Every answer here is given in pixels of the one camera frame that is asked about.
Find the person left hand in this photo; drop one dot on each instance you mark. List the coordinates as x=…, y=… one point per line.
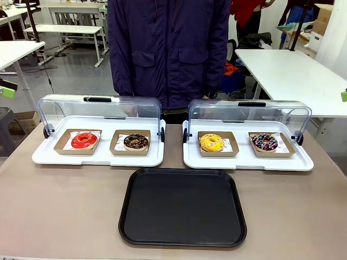
x=206, y=96

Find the large white table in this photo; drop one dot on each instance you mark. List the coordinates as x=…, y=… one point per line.
x=292, y=75

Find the yellow glazed sprinkled donut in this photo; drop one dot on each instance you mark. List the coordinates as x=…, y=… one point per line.
x=207, y=146

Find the person right hand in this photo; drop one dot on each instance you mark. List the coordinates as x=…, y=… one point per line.
x=129, y=109

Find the white long workbench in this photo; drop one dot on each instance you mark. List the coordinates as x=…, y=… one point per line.
x=70, y=6

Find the person in blue clothes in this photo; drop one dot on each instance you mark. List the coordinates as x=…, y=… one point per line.
x=298, y=13

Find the red glazed donut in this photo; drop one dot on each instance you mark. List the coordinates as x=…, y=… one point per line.
x=78, y=145

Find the person torso navy jacket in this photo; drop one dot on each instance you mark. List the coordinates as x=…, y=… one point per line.
x=168, y=48

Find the white storage box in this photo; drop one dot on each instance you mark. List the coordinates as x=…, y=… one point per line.
x=317, y=43

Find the black clamp pole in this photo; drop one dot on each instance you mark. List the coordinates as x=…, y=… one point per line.
x=33, y=24
x=296, y=27

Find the white metal-frame table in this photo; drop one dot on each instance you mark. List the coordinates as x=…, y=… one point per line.
x=62, y=29

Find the white display tray base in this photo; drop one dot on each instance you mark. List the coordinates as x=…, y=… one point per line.
x=244, y=163
x=104, y=159

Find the orange cloth bag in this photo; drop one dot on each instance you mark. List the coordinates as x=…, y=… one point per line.
x=231, y=70

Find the grey plastic stool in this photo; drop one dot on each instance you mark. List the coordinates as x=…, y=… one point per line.
x=6, y=127

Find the white table grey leg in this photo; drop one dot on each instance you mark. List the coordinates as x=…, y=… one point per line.
x=16, y=51

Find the dark donut colourful sprinkles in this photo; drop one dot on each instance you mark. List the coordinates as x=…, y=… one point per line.
x=257, y=145

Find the black plastic serving tray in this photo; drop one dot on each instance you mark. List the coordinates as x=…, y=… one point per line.
x=181, y=205

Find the person left forearm navy sleeve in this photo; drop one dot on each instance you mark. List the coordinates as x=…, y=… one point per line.
x=219, y=67

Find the person right forearm navy sleeve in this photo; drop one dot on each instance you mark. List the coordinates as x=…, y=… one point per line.
x=122, y=73

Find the blue basket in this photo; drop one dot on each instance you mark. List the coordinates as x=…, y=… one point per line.
x=233, y=82

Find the brown cardboard donut box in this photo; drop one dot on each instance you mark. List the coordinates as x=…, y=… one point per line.
x=61, y=147
x=219, y=154
x=273, y=155
x=128, y=153

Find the black bag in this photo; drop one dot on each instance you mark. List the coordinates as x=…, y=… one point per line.
x=256, y=40

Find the chocolate donut with nut crumbs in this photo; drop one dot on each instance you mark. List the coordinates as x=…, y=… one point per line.
x=130, y=146

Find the person in red top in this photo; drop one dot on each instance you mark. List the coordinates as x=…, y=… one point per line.
x=252, y=12

